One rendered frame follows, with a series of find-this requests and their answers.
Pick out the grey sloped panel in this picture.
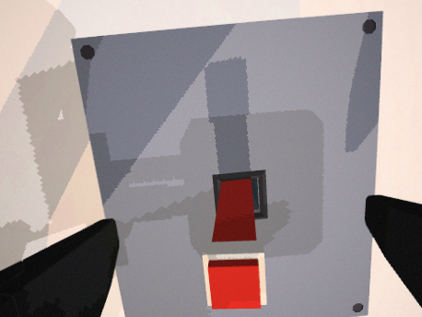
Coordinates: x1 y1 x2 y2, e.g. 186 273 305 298
70 10 383 317

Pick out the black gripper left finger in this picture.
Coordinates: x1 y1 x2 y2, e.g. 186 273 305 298
0 218 119 317

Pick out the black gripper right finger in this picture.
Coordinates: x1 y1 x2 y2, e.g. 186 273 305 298
365 195 422 308

